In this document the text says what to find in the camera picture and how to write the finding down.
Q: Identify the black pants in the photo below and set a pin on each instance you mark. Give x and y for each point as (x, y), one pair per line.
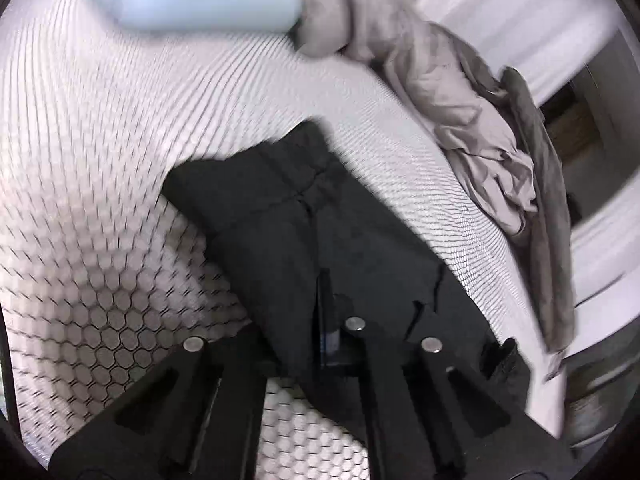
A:
(280, 210)

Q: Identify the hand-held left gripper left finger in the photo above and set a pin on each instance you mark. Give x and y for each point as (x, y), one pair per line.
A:
(235, 385)

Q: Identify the dark grey duvet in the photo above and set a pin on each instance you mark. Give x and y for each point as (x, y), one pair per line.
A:
(545, 210)

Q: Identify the light grey duvet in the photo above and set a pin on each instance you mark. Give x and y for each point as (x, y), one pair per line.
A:
(450, 110)

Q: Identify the bed with honeycomb cover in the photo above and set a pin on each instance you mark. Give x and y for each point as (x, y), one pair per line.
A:
(125, 160)

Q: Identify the white curtain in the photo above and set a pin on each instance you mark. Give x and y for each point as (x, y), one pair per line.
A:
(525, 15)

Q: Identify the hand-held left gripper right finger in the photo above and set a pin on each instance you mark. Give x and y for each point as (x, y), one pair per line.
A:
(345, 355)

